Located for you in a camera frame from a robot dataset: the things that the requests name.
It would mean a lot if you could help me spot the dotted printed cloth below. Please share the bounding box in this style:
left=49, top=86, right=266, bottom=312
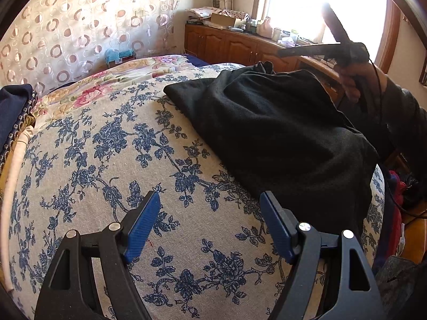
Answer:
left=218, top=8, right=250, bottom=21

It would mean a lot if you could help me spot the wooden cabinet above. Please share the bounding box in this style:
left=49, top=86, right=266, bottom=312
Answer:
left=184, top=23, right=345, bottom=105

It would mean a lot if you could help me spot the navy garment with trim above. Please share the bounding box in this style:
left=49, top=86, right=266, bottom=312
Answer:
left=0, top=84, right=38, bottom=161

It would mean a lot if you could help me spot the circle patterned sheer curtain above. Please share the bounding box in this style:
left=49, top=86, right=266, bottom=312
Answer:
left=0, top=0, right=185, bottom=98

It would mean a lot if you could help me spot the dark grey cloth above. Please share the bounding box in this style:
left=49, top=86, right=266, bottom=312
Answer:
left=376, top=256, right=427, bottom=320

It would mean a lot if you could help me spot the pink jug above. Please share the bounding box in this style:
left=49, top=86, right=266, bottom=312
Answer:
left=259, top=17, right=273, bottom=38

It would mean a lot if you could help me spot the red cloth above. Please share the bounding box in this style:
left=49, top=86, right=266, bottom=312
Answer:
left=383, top=170, right=412, bottom=259

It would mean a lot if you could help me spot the light blue bag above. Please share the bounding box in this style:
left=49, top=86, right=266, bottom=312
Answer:
left=105, top=48, right=135, bottom=65

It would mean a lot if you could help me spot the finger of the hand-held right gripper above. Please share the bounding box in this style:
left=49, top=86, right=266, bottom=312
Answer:
left=278, top=42, right=349, bottom=58
left=321, top=3, right=351, bottom=46

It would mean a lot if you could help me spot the cardboard box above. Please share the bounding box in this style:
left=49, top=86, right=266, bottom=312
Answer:
left=211, top=13, right=238, bottom=28

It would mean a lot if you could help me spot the navy blue cloth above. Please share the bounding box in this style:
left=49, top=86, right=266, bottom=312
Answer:
left=182, top=53, right=211, bottom=68

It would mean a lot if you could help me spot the person's right hand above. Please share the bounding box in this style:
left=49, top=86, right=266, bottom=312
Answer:
left=334, top=63, right=389, bottom=105

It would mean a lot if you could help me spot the person's right forearm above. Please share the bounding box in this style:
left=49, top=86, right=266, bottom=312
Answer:
left=363, top=79, right=427, bottom=161

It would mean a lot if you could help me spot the blue floral bed sheet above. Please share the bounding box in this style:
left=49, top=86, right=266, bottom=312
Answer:
left=7, top=62, right=387, bottom=320

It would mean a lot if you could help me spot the white tube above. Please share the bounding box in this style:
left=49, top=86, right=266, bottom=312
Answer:
left=1, top=126, right=36, bottom=292

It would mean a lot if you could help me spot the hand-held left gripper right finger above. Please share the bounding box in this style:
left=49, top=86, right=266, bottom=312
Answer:
left=259, top=191, right=386, bottom=320

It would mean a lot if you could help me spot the pink floral blanket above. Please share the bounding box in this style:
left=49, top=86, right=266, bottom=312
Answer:
left=33, top=55, right=191, bottom=128

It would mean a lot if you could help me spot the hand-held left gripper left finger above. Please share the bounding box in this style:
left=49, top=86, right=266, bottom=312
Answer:
left=33, top=191, right=161, bottom=320

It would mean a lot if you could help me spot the black printed t-shirt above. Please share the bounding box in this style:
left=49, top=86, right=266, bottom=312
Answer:
left=164, top=61, right=381, bottom=237

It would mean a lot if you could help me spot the window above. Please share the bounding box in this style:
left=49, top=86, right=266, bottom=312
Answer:
left=256, top=0, right=401, bottom=74

